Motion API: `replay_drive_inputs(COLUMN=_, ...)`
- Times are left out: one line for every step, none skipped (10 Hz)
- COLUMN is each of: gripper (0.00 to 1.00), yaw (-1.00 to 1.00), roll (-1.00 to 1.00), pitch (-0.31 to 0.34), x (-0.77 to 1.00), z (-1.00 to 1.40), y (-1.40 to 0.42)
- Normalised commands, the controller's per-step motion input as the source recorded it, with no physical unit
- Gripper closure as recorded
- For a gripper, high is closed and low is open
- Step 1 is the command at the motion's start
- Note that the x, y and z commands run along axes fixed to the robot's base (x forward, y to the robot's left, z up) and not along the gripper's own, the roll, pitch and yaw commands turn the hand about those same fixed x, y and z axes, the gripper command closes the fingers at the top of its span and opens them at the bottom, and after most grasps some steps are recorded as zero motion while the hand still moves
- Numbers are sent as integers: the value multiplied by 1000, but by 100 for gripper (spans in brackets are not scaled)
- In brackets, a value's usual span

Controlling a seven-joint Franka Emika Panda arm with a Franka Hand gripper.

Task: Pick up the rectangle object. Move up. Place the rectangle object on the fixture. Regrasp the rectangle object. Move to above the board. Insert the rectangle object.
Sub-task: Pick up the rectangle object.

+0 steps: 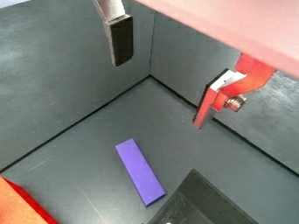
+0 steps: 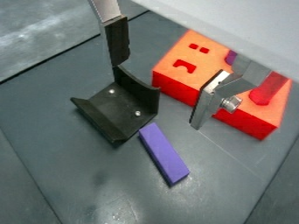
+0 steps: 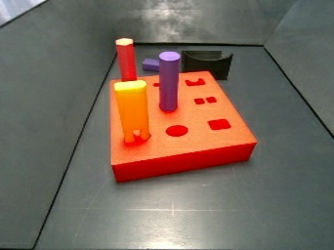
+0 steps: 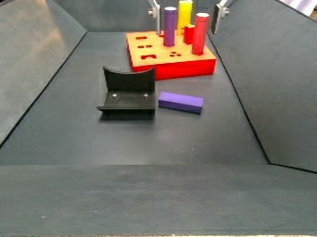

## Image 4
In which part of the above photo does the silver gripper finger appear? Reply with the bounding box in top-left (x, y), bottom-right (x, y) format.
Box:
top-left (211, 0), bottom-right (228, 33)
top-left (147, 0), bottom-right (160, 35)

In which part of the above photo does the short red square peg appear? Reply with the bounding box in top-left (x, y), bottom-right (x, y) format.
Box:
top-left (183, 24), bottom-right (193, 44)

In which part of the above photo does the red peg board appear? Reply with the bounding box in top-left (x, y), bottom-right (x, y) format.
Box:
top-left (125, 31), bottom-right (216, 81)

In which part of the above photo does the black curved fixture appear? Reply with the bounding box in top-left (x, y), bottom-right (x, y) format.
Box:
top-left (96, 67), bottom-right (156, 119)

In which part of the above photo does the purple cylinder peg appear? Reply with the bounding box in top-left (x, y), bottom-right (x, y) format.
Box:
top-left (163, 6), bottom-right (176, 47)

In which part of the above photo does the purple rectangular block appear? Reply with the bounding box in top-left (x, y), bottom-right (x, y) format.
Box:
top-left (157, 92), bottom-right (204, 114)

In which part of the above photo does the red hexagonal peg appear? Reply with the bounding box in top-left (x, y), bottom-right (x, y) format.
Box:
top-left (191, 13), bottom-right (208, 56)

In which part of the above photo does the yellow arch peg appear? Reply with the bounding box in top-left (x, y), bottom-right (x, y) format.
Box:
top-left (176, 0), bottom-right (192, 35)

